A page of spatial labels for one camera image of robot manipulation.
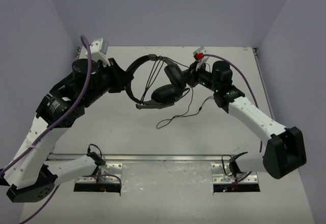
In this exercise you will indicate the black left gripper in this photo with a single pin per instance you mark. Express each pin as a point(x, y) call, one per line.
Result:
point(116, 77)

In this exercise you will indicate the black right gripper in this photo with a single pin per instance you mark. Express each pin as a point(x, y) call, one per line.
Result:
point(193, 74)

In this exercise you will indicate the black headset with microphone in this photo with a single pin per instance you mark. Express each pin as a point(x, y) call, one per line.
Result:
point(164, 96)

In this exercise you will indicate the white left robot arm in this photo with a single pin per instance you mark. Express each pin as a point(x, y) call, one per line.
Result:
point(28, 177)

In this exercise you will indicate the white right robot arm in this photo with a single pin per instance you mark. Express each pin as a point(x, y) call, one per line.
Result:
point(284, 147)

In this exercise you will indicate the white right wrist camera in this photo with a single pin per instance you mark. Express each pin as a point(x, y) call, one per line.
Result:
point(199, 55)

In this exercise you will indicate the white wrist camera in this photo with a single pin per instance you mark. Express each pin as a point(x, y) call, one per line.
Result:
point(199, 55)
point(98, 50)

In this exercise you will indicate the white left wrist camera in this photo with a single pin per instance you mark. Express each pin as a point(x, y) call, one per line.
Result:
point(98, 50)

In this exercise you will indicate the aluminium table rail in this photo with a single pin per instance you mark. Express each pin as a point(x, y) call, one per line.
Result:
point(138, 157)

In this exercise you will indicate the left aluminium base plate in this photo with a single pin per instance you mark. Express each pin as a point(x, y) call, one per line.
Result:
point(107, 174)

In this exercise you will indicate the aluminium base plate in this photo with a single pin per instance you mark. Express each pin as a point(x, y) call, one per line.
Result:
point(107, 174)
point(221, 174)

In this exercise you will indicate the right aluminium base plate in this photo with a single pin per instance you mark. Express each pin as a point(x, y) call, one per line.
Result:
point(221, 174)

